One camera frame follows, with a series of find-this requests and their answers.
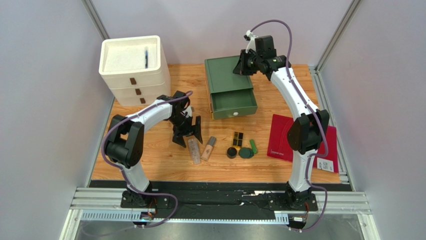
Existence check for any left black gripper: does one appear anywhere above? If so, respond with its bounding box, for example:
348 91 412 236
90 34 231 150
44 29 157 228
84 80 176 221
168 113 203 148

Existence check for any clear tube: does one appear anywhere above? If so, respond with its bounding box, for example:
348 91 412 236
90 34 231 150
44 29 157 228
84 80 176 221
187 138 201 165

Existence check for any beige foundation bottle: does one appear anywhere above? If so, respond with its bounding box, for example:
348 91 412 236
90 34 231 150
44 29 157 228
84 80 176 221
200 136 217 161

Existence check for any green three-drawer organizer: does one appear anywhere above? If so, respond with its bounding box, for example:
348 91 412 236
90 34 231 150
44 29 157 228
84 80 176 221
204 56 254 112

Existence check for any green top drawer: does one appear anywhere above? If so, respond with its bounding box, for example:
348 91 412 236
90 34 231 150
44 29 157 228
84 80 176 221
210 88 258 120

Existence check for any black round jar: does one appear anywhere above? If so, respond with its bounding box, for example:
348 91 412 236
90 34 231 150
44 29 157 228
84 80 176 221
226 147 238 159

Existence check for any dark green round compact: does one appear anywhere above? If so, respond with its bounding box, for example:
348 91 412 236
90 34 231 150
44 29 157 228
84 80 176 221
238 147 255 159

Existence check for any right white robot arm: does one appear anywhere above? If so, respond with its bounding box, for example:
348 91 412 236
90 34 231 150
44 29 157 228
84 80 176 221
233 31 330 210

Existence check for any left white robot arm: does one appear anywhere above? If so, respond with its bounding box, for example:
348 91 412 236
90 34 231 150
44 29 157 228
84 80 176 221
101 90 203 207

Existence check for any green lipstick tube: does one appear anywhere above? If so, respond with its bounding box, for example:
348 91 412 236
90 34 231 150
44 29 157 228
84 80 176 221
249 139 258 154

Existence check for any white three-drawer organizer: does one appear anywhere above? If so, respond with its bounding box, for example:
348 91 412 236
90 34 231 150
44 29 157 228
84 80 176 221
98 35 171 107

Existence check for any red folder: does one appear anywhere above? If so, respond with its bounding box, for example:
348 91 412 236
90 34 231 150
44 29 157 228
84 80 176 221
267 114 339 173

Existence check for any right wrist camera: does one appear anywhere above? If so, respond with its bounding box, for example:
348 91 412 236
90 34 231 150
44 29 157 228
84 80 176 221
244 30 258 54

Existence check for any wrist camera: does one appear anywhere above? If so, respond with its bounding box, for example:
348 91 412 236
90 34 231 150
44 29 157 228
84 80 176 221
244 30 258 54
181 105 194 118

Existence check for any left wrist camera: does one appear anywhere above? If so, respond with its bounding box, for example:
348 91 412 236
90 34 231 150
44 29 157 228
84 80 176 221
181 105 194 118

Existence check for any black mounting base plate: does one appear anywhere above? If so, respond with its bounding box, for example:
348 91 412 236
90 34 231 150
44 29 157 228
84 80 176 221
88 180 352 220

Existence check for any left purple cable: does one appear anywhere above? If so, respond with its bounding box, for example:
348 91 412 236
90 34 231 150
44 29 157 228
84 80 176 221
79 90 195 234

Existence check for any aluminium frame rail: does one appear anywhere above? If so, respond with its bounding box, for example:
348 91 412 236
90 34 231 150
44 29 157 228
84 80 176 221
60 181 380 240

